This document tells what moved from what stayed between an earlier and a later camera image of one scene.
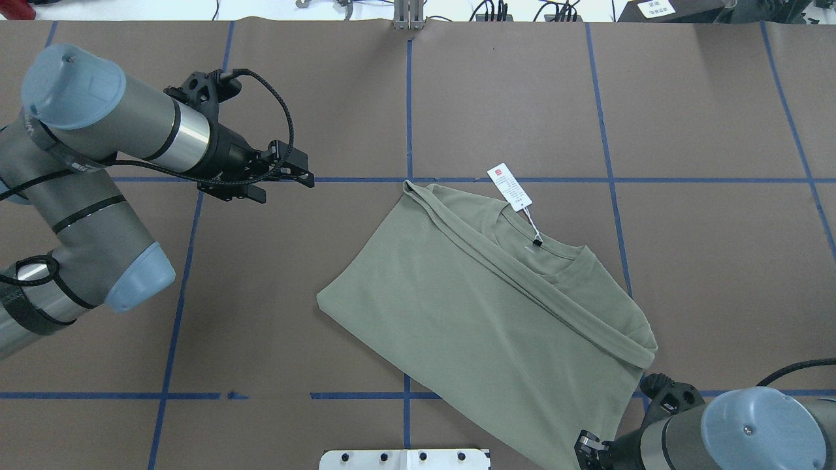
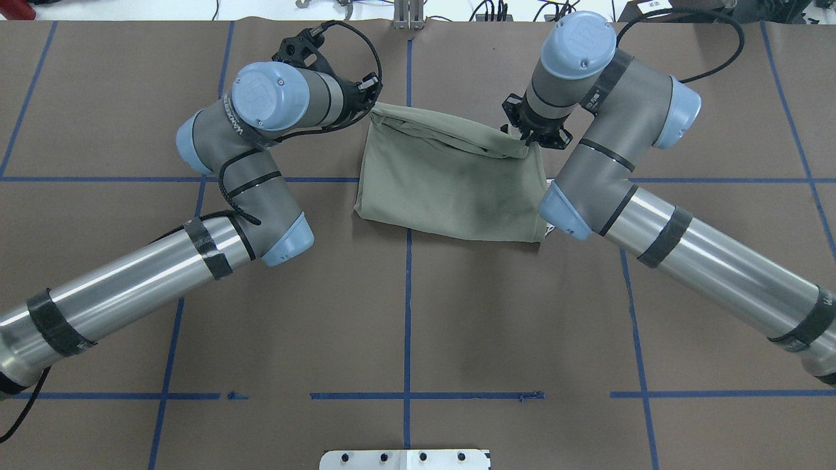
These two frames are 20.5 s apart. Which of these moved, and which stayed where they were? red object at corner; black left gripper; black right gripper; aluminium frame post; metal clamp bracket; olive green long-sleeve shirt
Moved: black right gripper; black left gripper; olive green long-sleeve shirt
Stayed: aluminium frame post; red object at corner; metal clamp bracket
